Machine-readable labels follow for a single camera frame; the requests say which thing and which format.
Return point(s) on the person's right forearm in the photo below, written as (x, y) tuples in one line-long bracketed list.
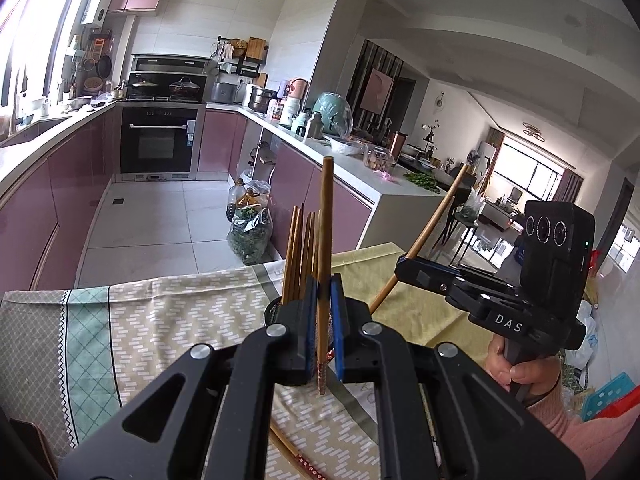
[(590, 440)]

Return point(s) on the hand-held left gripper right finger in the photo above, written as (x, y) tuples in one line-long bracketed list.
[(339, 330)]

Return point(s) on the pink kettle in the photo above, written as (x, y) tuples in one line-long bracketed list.
[(298, 89)]

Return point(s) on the pink wall picture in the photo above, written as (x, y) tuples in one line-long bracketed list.
[(376, 89)]

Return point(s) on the copper tumbler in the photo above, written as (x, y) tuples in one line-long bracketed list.
[(399, 144)]

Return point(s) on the pan with lid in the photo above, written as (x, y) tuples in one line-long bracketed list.
[(142, 87)]

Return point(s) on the kitchen window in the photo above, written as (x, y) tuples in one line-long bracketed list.
[(30, 20)]

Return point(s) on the clear plastic food box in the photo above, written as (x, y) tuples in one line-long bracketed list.
[(378, 157)]

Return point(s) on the steel stock pot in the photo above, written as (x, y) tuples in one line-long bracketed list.
[(261, 100)]

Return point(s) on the pink base cabinets with sink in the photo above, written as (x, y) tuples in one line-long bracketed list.
[(50, 200)]

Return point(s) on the bundle of wooden chopsticks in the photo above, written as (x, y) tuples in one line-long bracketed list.
[(291, 260)]

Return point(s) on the clear plastic bag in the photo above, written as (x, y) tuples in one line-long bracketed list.
[(255, 195)]

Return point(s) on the white jar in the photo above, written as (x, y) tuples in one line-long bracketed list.
[(289, 110)]

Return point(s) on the green vegetables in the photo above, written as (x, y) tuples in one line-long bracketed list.
[(422, 182)]

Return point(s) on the brown patterned chopstick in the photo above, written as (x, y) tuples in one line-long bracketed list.
[(435, 220), (326, 210), (311, 466), (285, 442)]

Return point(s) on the pink peninsula base cabinets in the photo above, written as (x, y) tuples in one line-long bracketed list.
[(300, 180)]

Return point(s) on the steel flask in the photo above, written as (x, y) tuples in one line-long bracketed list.
[(315, 125)]

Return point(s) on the hanging black pan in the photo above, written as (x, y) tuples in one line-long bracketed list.
[(104, 66)]

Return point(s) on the living room window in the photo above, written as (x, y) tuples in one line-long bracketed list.
[(537, 170)]

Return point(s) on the pot with glass lid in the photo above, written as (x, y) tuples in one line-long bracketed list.
[(185, 89)]

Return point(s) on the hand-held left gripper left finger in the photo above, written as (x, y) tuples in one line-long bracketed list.
[(311, 330)]

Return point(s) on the pink plastic wrapper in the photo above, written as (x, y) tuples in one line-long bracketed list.
[(384, 176)]

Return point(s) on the teal plastic bag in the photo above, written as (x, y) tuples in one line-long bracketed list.
[(330, 110)]

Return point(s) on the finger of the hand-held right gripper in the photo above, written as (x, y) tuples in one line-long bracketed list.
[(435, 262), (440, 285)]

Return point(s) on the black range hood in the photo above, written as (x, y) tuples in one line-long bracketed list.
[(170, 64)]

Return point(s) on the bag of leafy greens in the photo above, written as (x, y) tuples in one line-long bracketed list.
[(249, 237)]

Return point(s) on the white bowl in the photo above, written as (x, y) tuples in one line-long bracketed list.
[(345, 146)]

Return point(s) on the clear oil bottle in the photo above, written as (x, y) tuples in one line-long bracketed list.
[(235, 202)]

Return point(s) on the person's right hand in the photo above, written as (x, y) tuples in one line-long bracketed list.
[(495, 365)]

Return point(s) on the white plastic bag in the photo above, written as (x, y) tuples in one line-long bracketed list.
[(582, 340)]

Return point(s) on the black wall rack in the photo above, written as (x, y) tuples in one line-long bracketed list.
[(245, 57)]

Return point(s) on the blue plastic basket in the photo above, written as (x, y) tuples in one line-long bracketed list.
[(610, 395)]

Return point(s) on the black mesh utensil holder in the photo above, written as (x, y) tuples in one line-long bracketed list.
[(272, 312)]

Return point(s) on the patterned tablecloth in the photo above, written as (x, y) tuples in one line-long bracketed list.
[(175, 320)]

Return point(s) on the black built-in oven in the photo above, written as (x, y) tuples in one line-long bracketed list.
[(157, 140)]

